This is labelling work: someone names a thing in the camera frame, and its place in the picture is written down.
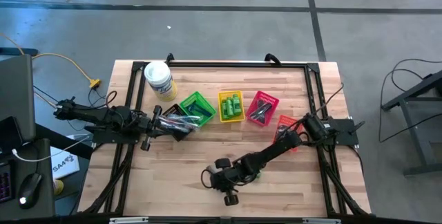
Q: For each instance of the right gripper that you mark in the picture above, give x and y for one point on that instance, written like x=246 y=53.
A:
x=224 y=177

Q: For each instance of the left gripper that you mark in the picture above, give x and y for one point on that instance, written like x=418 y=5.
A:
x=148 y=125

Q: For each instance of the packaged toothbrushes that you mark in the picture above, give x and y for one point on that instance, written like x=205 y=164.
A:
x=184 y=124

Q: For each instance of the green travel bottle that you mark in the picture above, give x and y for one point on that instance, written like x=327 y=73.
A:
x=237 y=104
x=233 y=111
x=228 y=107
x=223 y=110

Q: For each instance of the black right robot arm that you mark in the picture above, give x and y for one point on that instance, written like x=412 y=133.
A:
x=276 y=151

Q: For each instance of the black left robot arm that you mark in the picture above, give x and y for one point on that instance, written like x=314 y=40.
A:
x=93 y=115

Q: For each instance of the black plastic basket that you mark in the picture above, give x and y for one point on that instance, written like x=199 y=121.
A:
x=172 y=110

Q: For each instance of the green plastic basket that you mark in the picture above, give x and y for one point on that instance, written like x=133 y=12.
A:
x=190 y=99

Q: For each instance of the Lysol wipes canister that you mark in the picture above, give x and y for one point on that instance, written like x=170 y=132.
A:
x=159 y=79

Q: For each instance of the yellow plastic basket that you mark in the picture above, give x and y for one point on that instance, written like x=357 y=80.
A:
x=241 y=93

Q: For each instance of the orange plastic basket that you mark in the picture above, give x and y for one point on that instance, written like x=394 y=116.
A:
x=286 y=118

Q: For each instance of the pinkish red plastic basket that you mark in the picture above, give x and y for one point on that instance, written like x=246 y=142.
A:
x=271 y=96

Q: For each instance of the white paper box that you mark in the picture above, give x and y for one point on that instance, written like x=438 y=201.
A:
x=64 y=165

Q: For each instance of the small yellow object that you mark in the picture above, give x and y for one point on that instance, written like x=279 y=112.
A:
x=58 y=186

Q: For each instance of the black computer mouse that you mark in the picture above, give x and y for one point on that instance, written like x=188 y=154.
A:
x=29 y=191

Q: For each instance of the grey laptop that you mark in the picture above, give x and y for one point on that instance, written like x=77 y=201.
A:
x=15 y=96

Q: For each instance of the black tablet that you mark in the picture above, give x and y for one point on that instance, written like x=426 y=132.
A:
x=8 y=135

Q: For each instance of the black floor bar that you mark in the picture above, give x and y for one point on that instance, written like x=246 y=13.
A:
x=17 y=51

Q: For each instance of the black keyboard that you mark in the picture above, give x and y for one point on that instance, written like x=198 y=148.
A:
x=5 y=186

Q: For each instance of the black side table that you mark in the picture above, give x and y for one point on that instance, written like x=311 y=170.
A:
x=414 y=92

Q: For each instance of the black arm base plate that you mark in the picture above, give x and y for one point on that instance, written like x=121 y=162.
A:
x=345 y=134
x=103 y=137

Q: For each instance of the black aluminium table frame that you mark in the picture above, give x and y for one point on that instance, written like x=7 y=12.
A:
x=241 y=64

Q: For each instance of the grey metal bracket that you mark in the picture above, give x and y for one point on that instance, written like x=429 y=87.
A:
x=321 y=221
x=127 y=220

